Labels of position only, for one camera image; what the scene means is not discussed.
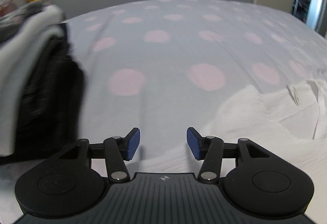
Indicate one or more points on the stack of folded clothes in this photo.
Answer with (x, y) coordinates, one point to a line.
(14, 65)

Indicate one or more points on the black folded garment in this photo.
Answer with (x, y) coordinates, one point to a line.
(51, 86)

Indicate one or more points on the bed with pink dotted sheet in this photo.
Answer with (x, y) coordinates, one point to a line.
(173, 60)

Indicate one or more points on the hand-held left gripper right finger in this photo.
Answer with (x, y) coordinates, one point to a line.
(193, 143)

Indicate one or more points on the white crinkle shirt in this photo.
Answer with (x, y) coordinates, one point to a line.
(268, 121)

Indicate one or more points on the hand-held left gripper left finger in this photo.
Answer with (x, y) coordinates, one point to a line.
(133, 143)

